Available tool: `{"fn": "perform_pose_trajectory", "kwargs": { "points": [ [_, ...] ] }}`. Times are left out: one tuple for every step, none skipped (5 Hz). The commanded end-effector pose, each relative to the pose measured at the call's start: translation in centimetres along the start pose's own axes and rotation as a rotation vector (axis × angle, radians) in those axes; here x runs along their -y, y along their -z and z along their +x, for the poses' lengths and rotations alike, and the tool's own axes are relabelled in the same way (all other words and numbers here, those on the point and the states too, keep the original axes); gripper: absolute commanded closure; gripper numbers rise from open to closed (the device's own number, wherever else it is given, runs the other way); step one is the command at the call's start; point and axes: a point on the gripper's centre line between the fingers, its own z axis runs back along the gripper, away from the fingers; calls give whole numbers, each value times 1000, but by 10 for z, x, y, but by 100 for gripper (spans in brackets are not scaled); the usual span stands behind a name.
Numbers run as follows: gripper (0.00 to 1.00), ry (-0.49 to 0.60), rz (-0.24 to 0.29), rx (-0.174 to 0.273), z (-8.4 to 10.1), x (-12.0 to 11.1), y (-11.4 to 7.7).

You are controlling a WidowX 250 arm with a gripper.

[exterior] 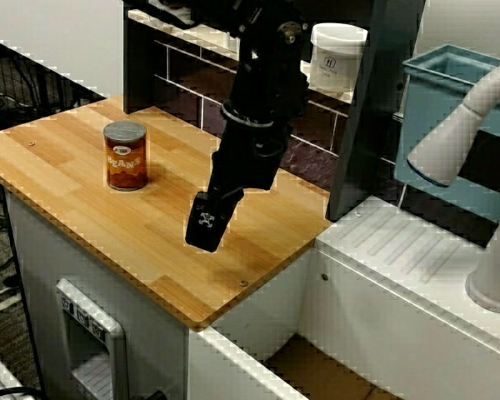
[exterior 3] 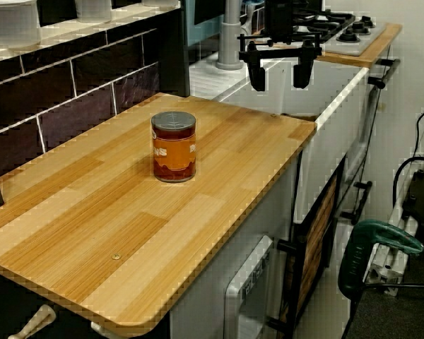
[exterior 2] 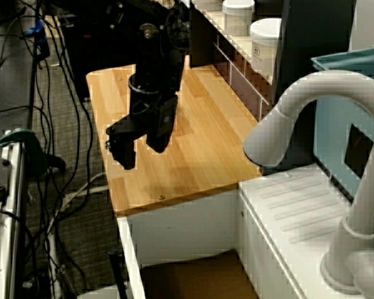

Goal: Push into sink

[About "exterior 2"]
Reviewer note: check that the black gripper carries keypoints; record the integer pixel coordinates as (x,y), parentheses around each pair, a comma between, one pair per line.
(143,109)

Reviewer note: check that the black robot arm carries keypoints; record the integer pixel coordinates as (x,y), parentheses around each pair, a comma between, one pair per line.
(156,56)

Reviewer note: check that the white toy sink unit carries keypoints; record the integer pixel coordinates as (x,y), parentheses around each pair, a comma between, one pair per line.
(283,211)

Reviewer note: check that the wooden countertop board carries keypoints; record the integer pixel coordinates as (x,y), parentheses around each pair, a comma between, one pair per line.
(199,140)

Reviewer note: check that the large black box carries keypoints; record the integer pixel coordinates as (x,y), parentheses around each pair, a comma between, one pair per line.
(90,56)

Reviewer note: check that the green clamp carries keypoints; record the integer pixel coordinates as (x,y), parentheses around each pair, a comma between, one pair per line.
(34,146)

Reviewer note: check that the dark tile-pattern backsplash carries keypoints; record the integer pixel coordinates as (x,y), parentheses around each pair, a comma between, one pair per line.
(237,78)

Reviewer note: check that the black rod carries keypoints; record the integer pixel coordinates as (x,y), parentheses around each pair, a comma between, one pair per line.
(118,274)

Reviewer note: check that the beige shelf board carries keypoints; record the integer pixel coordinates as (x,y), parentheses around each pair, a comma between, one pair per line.
(237,42)

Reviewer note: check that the blue tape piece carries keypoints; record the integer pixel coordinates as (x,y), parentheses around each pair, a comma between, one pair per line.
(35,29)

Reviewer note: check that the white plastic jar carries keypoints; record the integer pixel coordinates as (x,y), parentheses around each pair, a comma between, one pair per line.
(238,18)

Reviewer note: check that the teal plastic bin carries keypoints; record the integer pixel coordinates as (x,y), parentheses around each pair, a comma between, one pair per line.
(330,130)

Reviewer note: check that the black upright panel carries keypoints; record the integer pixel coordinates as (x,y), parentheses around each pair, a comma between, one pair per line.
(314,31)

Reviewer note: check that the grey toy faucet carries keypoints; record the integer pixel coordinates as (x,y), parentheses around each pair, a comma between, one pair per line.
(366,187)

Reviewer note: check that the silver metal frame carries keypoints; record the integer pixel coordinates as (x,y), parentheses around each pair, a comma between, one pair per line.
(14,218)

